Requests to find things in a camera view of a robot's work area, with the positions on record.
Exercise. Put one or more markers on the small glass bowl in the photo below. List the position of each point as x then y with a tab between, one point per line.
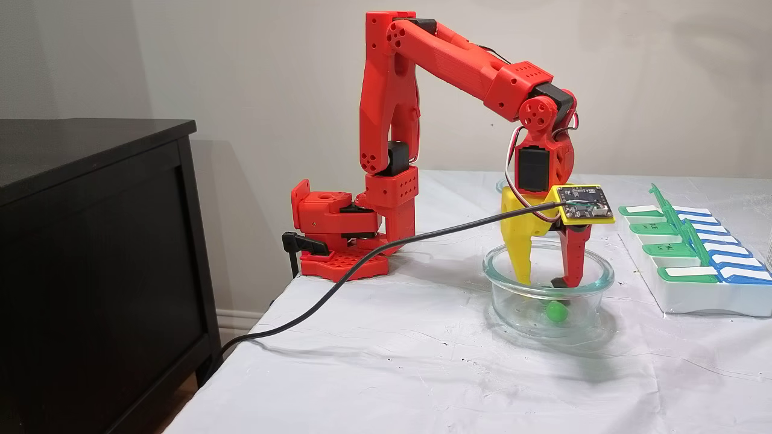
499	185

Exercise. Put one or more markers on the camera circuit board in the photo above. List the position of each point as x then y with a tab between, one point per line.
584	203

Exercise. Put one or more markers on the green ball pill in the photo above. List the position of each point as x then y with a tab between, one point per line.
556	311

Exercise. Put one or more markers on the printed label can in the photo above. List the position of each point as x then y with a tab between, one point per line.
769	253

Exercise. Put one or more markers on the white tablecloth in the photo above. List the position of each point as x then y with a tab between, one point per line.
422	374

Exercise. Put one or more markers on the weekly pill organizer box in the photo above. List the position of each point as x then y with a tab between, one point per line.
687	295

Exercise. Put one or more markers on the white baseboard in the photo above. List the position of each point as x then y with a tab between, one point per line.
235	322

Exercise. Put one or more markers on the black table clamp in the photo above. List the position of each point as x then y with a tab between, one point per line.
301	243

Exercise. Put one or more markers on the black wooden cabinet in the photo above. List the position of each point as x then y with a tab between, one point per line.
90	271

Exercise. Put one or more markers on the large glass bowl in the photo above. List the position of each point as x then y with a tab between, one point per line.
500	283

